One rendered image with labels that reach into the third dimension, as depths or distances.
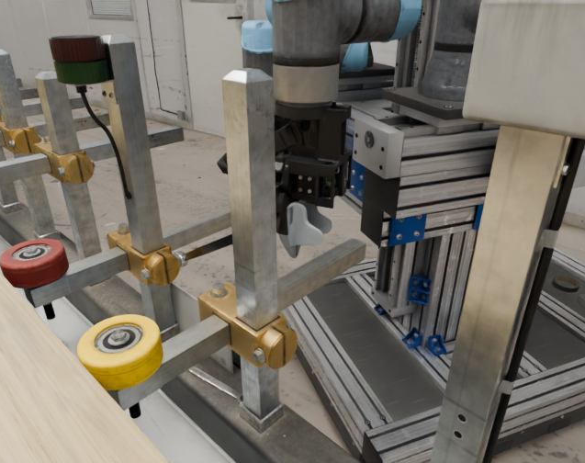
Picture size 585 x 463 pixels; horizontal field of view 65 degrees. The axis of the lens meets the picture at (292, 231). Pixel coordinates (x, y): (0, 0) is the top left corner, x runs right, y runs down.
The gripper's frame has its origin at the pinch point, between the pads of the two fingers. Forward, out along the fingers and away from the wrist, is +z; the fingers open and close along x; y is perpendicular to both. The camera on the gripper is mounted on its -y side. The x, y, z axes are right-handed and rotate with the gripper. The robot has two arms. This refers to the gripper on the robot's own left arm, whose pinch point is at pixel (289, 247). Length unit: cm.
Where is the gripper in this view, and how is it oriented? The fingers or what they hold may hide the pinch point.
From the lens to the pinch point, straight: 63.3
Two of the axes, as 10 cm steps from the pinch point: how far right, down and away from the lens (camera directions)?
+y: 9.2, 1.8, -3.6
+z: 0.0, 8.9, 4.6
